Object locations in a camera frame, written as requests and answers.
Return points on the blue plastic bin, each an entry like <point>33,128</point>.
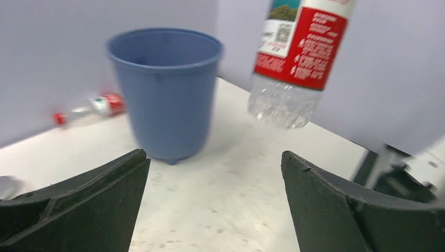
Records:
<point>167,77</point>

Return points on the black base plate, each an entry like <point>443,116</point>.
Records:
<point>396,173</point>

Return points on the red cap bottle by wall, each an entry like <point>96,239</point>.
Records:
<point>107,105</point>

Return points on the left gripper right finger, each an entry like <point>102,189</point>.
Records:
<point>331,213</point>

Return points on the red label clear bottle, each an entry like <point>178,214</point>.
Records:
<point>297,49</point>

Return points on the clear jar silver lid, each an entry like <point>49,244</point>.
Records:
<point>10,187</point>

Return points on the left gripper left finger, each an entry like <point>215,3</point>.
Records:
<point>93,211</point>

